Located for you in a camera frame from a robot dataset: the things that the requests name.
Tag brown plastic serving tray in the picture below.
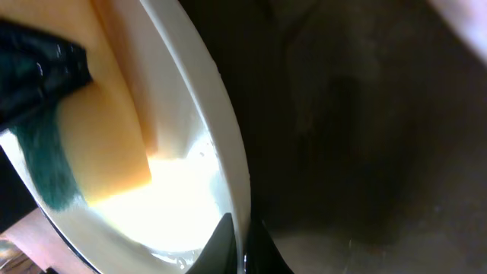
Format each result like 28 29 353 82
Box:
178 0 487 274

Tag green and yellow sponge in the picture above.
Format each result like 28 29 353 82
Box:
1 1 151 212

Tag white plate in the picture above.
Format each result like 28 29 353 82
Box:
428 0 486 65
1 1 250 273

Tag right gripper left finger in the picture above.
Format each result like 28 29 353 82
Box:
186 213 237 274

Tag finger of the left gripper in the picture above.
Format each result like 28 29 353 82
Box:
1 19 93 130

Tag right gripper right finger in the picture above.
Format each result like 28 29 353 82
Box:
244 220 293 274

